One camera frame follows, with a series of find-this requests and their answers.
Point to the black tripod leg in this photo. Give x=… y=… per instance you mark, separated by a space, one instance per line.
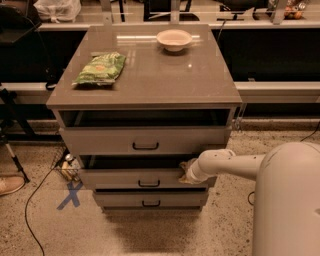
x=7 y=100

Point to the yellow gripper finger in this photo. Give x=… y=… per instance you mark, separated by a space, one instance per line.
x=185 y=180
x=187 y=164

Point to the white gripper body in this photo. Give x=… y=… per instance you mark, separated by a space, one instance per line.
x=192 y=173

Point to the tan shoe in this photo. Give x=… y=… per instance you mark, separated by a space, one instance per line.
x=10 y=184

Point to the white bowl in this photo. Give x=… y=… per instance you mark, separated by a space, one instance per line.
x=174 y=40

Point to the grey drawer cabinet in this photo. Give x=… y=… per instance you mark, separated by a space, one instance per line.
x=156 y=88

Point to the blue tape cross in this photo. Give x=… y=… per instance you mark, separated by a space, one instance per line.
x=72 y=196

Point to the wire basket with items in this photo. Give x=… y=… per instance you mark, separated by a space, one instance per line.
x=66 y=165

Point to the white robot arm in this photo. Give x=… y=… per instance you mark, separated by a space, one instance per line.
x=287 y=194

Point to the fruit pile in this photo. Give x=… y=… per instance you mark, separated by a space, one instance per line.
x=294 y=10

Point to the grey drawer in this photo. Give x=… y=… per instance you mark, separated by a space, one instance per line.
x=138 y=179
x=150 y=200
x=152 y=140

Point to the green chip bag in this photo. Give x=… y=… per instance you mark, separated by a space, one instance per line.
x=101 y=70

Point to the white plastic bag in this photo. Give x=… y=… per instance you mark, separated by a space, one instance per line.
x=58 y=11

